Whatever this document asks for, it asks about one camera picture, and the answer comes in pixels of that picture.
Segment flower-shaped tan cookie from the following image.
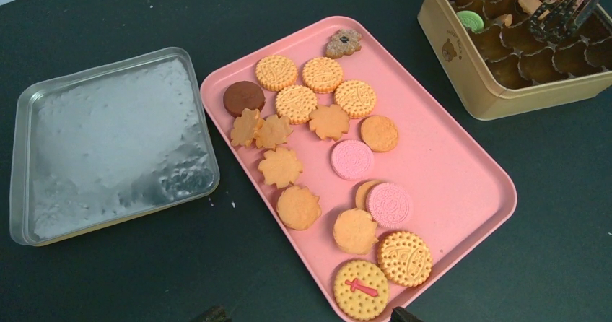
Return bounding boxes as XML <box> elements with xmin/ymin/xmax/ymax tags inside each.
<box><xmin>255</xmin><ymin>114</ymin><xmax>293</xmax><ymax>149</ymax></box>
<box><xmin>309</xmin><ymin>104</ymin><xmax>350</xmax><ymax>141</ymax></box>
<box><xmin>258</xmin><ymin>147</ymin><xmax>303</xmax><ymax>188</ymax></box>
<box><xmin>230</xmin><ymin>108</ymin><xmax>264</xmax><ymax>147</ymax></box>

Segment green sandwich cookie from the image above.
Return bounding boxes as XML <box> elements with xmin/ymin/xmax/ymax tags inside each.
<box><xmin>456</xmin><ymin>10</ymin><xmax>485</xmax><ymax>32</ymax></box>

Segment silver metal tin lid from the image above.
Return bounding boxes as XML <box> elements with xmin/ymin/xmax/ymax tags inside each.
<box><xmin>9</xmin><ymin>47</ymin><xmax>220</xmax><ymax>246</ymax></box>

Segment gold cookie tin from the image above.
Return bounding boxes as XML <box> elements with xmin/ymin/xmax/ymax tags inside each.
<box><xmin>418</xmin><ymin>0</ymin><xmax>611</xmax><ymax>120</ymax></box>

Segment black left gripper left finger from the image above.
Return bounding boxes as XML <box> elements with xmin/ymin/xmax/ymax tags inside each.
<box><xmin>190</xmin><ymin>305</ymin><xmax>232</xmax><ymax>322</ymax></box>

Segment round swirl tan cookie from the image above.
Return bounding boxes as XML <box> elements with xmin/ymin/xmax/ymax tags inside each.
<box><xmin>276</xmin><ymin>186</ymin><xmax>322</xmax><ymax>230</ymax></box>

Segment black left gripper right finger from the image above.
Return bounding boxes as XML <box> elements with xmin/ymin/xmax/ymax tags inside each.
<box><xmin>390</xmin><ymin>307</ymin><xmax>423</xmax><ymax>322</ymax></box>

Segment yellow biscuit red cross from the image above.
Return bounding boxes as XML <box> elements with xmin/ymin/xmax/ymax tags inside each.
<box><xmin>333</xmin><ymin>259</ymin><xmax>389</xmax><ymax>321</ymax></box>

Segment metal tongs white handles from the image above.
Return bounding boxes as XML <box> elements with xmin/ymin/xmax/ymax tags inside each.
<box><xmin>528</xmin><ymin>0</ymin><xmax>599</xmax><ymax>43</ymax></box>

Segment pink plastic tray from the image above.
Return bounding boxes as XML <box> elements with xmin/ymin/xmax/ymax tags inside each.
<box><xmin>200</xmin><ymin>16</ymin><xmax>517</xmax><ymax>307</ymax></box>

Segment dark chocolate round cookie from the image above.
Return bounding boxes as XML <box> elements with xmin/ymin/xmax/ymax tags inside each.
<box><xmin>223</xmin><ymin>81</ymin><xmax>266</xmax><ymax>117</ymax></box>

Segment pink sandwich cookie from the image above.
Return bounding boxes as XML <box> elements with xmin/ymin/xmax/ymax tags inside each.
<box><xmin>366</xmin><ymin>182</ymin><xmax>413</xmax><ymax>228</ymax></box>
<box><xmin>331</xmin><ymin>139</ymin><xmax>375</xmax><ymax>180</ymax></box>

